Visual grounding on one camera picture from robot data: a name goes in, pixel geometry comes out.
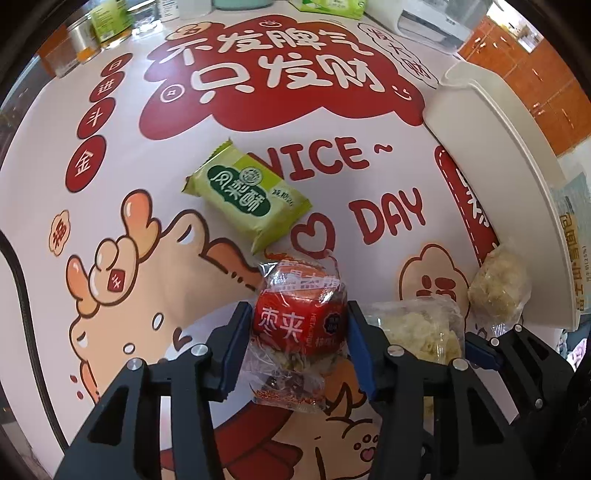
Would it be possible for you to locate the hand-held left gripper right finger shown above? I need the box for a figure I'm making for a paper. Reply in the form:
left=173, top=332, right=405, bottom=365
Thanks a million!
left=346, top=301, right=527, bottom=480

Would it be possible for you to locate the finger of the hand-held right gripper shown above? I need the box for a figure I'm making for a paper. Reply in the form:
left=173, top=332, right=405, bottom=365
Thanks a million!
left=464, top=330, right=546, bottom=415
left=507, top=323, right=575, bottom=408

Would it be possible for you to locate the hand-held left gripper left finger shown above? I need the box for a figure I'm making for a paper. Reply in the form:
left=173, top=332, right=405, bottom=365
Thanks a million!
left=53, top=302, right=252, bottom=480

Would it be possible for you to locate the clear yellow snack packet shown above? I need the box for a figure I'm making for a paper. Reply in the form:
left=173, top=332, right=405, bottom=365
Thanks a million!
left=466, top=240, right=532, bottom=319
left=369, top=295, right=467, bottom=407

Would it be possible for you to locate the red clear snack packet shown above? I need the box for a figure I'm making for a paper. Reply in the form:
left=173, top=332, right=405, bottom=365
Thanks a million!
left=242, top=251, right=349, bottom=414

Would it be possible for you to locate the white plastic storage bin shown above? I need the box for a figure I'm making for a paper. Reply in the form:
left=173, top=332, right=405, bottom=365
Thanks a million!
left=422, top=60, right=591, bottom=333

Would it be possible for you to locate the pale blue snack packet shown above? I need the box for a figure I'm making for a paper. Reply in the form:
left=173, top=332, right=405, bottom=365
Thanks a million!
left=549, top=171, right=591, bottom=315

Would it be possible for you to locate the green snack packet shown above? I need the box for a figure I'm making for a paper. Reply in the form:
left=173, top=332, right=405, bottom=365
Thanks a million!
left=182, top=138, right=312, bottom=254

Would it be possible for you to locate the printed tablecloth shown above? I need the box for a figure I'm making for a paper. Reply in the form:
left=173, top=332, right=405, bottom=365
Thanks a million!
left=0, top=0, right=568, bottom=480

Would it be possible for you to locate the wooden cabinet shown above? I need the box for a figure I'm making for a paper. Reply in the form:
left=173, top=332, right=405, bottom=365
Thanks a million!
left=457, top=14, right=591, bottom=158

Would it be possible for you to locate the white countertop appliance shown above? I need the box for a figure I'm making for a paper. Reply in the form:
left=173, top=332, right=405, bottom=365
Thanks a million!
left=367, top=0, right=490, bottom=56

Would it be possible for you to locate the clear glass jar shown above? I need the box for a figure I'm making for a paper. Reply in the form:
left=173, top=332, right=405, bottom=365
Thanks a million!
left=39, top=23, right=100, bottom=79

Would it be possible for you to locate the green tissue box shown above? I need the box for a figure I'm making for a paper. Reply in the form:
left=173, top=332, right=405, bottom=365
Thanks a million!
left=288, top=0, right=368, bottom=19

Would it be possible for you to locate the teal canister with brown lid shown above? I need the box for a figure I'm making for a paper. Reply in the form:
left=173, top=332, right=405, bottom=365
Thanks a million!
left=212, top=0, right=278, bottom=12

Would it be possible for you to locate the green label jar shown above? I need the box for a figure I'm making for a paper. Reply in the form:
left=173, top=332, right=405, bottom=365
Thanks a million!
left=88, top=0, right=134, bottom=44

